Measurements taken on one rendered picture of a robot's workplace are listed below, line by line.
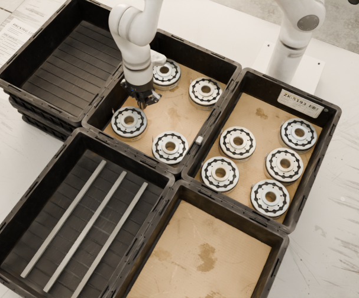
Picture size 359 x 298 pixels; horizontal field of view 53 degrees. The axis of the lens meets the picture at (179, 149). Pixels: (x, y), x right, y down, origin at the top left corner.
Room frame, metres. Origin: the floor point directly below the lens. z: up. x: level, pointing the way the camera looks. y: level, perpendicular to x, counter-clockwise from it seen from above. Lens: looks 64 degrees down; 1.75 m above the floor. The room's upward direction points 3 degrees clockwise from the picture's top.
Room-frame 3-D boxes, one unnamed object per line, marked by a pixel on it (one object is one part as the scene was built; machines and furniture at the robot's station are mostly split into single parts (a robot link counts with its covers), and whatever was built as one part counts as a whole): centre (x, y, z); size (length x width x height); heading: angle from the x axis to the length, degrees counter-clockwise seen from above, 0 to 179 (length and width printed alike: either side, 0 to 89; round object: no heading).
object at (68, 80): (0.71, 0.32, 0.87); 0.40 x 0.30 x 0.11; 154
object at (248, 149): (0.47, -0.16, 0.86); 0.10 x 0.10 x 0.01
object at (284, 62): (0.79, -0.33, 0.85); 0.09 x 0.09 x 0.17; 78
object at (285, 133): (0.51, -0.34, 0.86); 0.10 x 0.10 x 0.01
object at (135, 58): (0.59, 0.12, 1.13); 0.09 x 0.07 x 0.15; 60
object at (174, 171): (0.58, 0.05, 0.92); 0.40 x 0.30 x 0.02; 154
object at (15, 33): (0.86, 0.65, 0.70); 0.33 x 0.23 x 0.01; 157
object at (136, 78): (0.60, 0.11, 1.03); 0.11 x 0.09 x 0.06; 154
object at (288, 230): (0.44, -0.22, 0.92); 0.40 x 0.30 x 0.02; 154
